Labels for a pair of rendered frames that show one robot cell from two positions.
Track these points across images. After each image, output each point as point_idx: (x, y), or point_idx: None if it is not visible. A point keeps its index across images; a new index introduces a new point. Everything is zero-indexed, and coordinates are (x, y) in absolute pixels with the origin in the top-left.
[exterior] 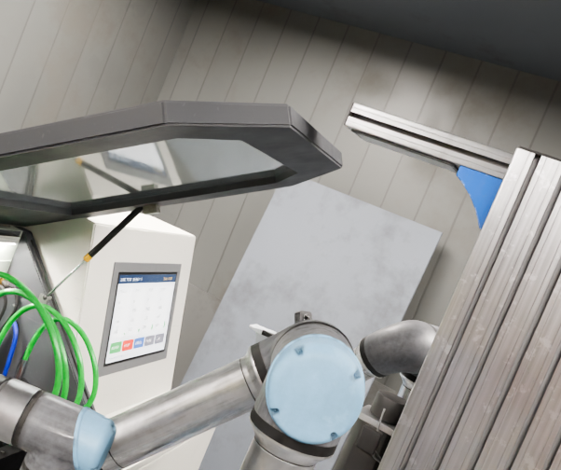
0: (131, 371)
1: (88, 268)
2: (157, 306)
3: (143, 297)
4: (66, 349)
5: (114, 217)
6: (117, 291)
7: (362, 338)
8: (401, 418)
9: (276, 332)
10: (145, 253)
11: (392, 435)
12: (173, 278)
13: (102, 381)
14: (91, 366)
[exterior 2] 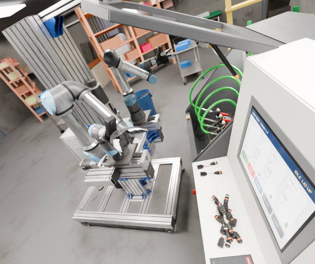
0: (252, 197)
1: (240, 85)
2: (280, 188)
3: (266, 152)
4: (231, 121)
5: (307, 68)
6: (249, 119)
7: (88, 89)
8: (93, 75)
9: (128, 131)
10: (278, 112)
11: (95, 78)
12: None
13: (239, 166)
14: (236, 147)
